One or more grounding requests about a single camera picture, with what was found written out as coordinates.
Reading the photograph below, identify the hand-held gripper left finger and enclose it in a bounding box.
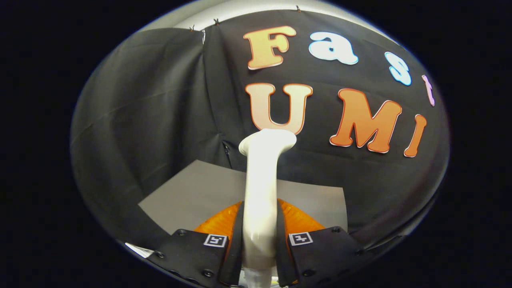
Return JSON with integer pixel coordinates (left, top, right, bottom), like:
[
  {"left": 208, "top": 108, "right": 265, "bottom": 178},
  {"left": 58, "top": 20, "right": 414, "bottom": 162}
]
[{"left": 146, "top": 200, "right": 244, "bottom": 288}]

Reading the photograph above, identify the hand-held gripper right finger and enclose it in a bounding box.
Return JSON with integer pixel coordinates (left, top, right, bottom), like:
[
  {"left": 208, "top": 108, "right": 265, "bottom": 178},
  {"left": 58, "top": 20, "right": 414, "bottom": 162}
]
[{"left": 276, "top": 199, "right": 374, "bottom": 288}]

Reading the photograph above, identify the white garment steamer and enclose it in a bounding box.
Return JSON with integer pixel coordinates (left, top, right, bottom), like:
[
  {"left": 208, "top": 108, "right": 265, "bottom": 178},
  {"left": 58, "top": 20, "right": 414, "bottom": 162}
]
[{"left": 239, "top": 129, "right": 297, "bottom": 288}]

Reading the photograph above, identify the grey drawer cabinet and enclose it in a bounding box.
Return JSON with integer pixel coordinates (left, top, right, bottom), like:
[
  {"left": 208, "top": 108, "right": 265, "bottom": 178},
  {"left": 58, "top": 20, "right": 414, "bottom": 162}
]
[{"left": 138, "top": 160, "right": 348, "bottom": 236}]

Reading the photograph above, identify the white printed bag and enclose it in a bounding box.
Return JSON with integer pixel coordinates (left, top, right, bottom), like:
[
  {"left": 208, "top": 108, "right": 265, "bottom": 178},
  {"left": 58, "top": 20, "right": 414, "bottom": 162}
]
[{"left": 125, "top": 242, "right": 154, "bottom": 258}]

